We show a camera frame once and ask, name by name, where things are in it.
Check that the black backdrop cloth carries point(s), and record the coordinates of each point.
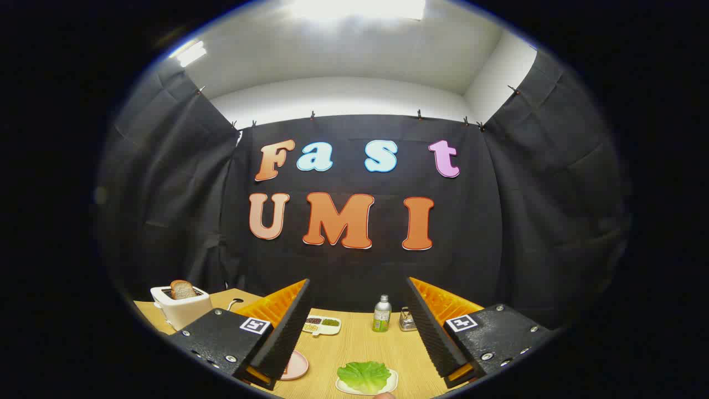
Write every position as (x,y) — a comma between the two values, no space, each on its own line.
(343,266)

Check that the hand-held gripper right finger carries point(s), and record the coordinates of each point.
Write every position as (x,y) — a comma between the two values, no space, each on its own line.
(432,332)

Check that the large ceiling light panel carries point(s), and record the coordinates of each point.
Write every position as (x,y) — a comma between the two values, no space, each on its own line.
(354,8)

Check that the pink round plate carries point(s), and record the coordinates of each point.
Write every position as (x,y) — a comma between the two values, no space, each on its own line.
(296,366)

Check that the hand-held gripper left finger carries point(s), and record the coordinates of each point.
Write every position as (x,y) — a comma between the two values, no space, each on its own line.
(288,332)

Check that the white toaster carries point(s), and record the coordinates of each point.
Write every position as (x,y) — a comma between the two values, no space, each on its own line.
(188,313)

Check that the white square plate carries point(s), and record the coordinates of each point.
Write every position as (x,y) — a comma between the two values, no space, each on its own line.
(394,379)

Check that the pile of pale soybeans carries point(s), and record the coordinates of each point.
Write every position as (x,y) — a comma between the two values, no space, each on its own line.
(310,328)

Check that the white divided dish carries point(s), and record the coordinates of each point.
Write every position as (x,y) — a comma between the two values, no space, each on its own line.
(327,330)

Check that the green lettuce leaf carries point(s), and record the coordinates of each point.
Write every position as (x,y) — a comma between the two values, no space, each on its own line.
(363,376)

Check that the green metal bottle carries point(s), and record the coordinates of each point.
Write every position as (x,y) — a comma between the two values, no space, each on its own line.
(381,318)

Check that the small ceiling light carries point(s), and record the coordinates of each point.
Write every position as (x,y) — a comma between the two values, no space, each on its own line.
(191,54)

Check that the white bread slice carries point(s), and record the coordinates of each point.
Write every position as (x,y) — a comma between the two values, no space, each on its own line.
(181,290)

